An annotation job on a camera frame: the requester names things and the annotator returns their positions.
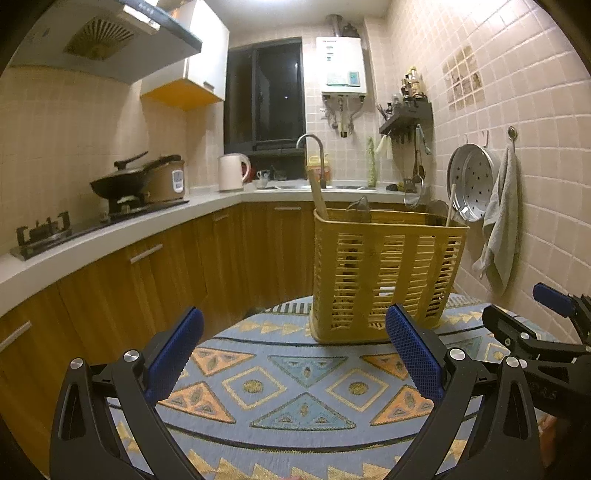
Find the yellow oil bottle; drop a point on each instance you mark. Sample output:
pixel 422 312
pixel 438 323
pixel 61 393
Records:
pixel 323 168

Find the black gas stove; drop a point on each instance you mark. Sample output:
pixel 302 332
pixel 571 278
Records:
pixel 69 228

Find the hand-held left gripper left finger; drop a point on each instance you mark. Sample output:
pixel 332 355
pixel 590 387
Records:
pixel 178 346

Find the dark window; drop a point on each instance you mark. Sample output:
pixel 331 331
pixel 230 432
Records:
pixel 268 97

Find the chrome faucet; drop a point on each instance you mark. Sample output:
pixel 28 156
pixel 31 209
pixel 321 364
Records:
pixel 318 152

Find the wooden base cabinets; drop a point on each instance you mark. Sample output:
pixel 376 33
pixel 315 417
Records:
pixel 184 258

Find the patterned tablecloth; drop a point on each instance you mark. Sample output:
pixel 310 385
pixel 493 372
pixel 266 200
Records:
pixel 286 392

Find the range hood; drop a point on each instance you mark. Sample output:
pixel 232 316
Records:
pixel 106 41

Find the pointed metal spoon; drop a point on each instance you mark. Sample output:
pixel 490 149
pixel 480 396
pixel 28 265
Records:
pixel 358 210

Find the round metal spoon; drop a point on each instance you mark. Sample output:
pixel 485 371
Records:
pixel 437 213

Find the white hanging cloth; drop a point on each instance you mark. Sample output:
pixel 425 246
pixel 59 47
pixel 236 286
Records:
pixel 384 147

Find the black wok with lid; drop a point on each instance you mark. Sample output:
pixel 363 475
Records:
pixel 117 187

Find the black wall spice rack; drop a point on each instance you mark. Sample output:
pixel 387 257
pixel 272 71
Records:
pixel 406 117

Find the metal steamer tray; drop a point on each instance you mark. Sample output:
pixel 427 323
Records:
pixel 471 182

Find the green loofah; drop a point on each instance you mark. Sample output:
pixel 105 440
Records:
pixel 371 166

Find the hanging kitchen tongs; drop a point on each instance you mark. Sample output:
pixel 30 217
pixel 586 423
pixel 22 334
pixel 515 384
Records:
pixel 424 138

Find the white wall cabinet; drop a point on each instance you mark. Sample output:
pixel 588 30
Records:
pixel 198 60

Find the white patterned cup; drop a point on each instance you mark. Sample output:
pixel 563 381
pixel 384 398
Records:
pixel 263 175

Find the white electric kettle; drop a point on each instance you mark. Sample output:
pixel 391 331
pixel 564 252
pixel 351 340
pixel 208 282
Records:
pixel 231 173

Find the grey hanging towel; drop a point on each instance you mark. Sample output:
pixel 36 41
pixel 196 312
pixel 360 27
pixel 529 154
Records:
pixel 501 230

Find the brown rice cooker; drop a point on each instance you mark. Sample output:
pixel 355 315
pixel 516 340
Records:
pixel 171 182

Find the metal mesh strainer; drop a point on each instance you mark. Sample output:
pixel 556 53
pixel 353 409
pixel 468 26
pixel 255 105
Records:
pixel 414 196

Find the long wooden chopstick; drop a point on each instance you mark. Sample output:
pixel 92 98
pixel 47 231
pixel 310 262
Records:
pixel 450 205

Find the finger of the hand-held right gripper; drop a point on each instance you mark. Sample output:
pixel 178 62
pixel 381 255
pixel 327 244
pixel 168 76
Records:
pixel 554 364
pixel 554 299

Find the yellow slotted utensil basket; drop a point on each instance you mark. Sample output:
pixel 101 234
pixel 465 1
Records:
pixel 388 272

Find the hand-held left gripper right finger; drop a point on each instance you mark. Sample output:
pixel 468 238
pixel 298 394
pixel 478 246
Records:
pixel 415 355

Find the steel sink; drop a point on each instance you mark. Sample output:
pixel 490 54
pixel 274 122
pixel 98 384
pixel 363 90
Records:
pixel 323 187

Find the white water heater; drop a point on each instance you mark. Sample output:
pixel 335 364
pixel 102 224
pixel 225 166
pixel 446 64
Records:
pixel 341 64

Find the water heater pipes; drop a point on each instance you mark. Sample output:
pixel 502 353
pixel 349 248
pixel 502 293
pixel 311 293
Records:
pixel 342 115

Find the seasoning bottles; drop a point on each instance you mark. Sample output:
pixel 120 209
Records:
pixel 412 85

